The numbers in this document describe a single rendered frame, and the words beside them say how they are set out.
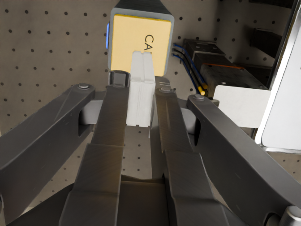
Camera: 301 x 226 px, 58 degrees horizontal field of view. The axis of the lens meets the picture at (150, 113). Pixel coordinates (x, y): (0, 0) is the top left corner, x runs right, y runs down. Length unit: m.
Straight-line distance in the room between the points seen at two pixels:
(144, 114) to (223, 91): 0.29
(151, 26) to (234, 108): 0.22
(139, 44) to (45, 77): 0.57
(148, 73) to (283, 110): 0.42
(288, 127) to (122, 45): 0.39
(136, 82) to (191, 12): 0.62
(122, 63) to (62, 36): 0.50
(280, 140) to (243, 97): 0.18
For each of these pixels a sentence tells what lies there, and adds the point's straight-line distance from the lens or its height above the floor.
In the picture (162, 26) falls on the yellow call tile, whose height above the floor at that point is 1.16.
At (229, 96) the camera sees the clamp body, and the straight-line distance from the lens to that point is 0.45.
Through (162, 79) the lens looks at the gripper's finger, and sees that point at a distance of 0.19.
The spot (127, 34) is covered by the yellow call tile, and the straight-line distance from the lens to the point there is 0.30.
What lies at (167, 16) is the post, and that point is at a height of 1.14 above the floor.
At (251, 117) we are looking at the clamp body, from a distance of 0.48.
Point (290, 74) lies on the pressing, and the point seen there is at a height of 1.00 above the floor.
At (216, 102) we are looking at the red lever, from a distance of 0.44.
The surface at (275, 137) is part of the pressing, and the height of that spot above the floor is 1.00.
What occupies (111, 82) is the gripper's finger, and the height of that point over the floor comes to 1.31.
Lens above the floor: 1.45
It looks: 64 degrees down
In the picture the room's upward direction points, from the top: 176 degrees clockwise
